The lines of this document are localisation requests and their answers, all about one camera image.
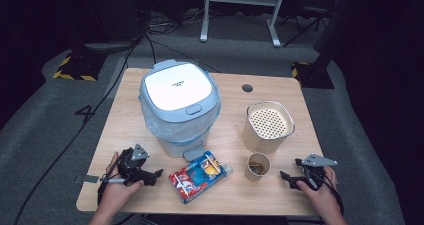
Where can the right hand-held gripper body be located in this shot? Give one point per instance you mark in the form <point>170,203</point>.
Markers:
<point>313,173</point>

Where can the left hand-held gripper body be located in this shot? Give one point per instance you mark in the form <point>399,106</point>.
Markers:
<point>133,166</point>

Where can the brown paper cup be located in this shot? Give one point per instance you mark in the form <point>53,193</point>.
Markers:
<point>251,176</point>

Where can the red and blue snack packet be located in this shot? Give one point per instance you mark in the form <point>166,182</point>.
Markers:
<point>196,176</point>

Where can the beige container with perforated strainer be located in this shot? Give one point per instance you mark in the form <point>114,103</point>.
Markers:
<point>260,141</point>

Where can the light blue pedal trash bin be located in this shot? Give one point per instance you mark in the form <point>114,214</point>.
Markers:
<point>176,88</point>

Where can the person's right hand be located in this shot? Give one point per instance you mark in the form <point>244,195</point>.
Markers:
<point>321,198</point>

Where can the person's left hand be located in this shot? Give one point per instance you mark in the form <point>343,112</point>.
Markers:
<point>115,193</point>

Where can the grey tape strip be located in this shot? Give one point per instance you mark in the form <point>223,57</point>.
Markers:
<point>90,179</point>

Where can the clear plastic bin liner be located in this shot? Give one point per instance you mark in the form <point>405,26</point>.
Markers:
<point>173,130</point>

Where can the black yellow striped stand base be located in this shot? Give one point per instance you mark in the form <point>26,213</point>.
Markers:
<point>311,76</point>
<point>78,68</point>

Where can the flat grey stand foot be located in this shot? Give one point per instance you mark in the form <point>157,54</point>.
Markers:
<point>108,46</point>

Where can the black tripod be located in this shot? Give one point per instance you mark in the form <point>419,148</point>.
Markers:
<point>310,20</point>

